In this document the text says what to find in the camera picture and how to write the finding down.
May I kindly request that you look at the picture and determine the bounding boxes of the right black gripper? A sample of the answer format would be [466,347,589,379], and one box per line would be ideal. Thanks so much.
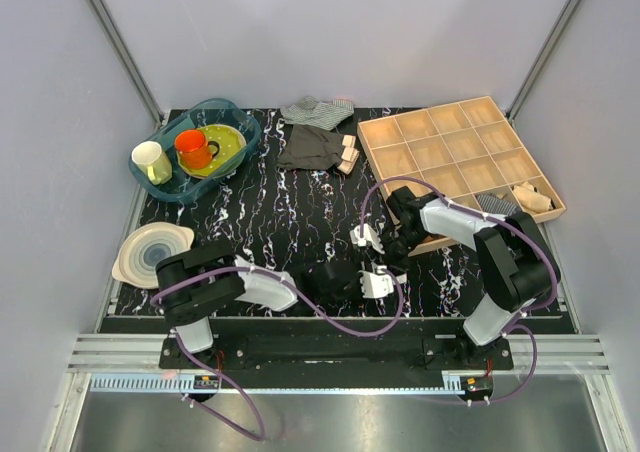
[368,226,428,279]

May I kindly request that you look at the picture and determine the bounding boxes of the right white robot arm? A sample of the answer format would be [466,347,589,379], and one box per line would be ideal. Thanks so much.
[381,186,561,369]

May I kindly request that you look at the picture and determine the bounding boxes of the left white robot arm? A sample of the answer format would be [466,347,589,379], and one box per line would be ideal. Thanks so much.
[154,240,360,368]

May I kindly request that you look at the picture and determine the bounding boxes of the rolled striped underwear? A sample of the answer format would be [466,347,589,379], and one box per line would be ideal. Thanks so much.
[475,193,522,217]

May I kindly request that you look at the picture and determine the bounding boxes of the dark grey underwear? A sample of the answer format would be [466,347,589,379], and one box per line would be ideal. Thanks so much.
[277,125,359,175]

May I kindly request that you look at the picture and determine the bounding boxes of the rolled beige underwear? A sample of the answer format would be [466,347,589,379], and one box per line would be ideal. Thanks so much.
[512,181,553,213]

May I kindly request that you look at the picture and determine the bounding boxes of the striped grey underwear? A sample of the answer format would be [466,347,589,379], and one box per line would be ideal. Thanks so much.
[280,96,355,130]

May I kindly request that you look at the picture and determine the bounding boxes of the wooden compartment tray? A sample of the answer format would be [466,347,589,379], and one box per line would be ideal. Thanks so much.
[356,95,567,258]

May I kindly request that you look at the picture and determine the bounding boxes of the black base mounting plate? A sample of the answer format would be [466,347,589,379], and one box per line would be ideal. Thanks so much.
[158,316,514,373]

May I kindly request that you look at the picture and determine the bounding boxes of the yellow-green dotted plate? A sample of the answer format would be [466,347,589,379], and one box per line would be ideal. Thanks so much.
[176,124,246,179]

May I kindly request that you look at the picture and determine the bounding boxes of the blue transparent plastic bin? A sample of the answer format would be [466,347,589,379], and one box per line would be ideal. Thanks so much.
[129,98,261,205]

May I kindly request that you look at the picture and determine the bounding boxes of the orange mug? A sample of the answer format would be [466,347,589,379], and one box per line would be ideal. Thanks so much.
[174,129,219,169]

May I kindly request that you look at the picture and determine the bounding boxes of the cream stacked bowls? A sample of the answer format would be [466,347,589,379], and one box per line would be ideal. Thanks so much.
[111,222,195,290]

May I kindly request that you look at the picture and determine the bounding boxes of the cream yellow mug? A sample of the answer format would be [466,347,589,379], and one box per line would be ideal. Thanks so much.
[131,141,173,185]

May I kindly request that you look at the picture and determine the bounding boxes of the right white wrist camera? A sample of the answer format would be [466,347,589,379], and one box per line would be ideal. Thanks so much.
[349,224,384,254]

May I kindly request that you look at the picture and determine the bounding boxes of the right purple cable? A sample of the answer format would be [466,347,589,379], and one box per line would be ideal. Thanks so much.
[359,176,561,406]

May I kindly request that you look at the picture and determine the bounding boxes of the aluminium front rail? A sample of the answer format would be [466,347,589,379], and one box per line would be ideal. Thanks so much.
[69,333,610,375]

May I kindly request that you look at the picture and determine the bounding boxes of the right aluminium frame post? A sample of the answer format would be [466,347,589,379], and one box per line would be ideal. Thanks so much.
[505,0,584,124]

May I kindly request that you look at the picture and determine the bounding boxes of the aluminium frame post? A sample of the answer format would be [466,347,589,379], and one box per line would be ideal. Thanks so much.
[505,0,584,124]
[86,0,164,126]

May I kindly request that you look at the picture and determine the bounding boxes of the left aluminium frame post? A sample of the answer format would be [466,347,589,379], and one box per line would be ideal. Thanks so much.
[86,0,164,126]

